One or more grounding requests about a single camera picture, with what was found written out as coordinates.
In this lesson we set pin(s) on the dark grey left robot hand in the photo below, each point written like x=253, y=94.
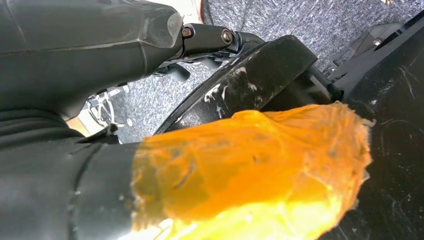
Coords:
x=82, y=49

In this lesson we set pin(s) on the chrome chair base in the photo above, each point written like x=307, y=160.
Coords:
x=106, y=107

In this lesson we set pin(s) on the black scuffed round housing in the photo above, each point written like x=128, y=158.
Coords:
x=258, y=73

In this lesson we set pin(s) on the black scuffed flat panel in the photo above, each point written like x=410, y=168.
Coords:
x=394, y=99

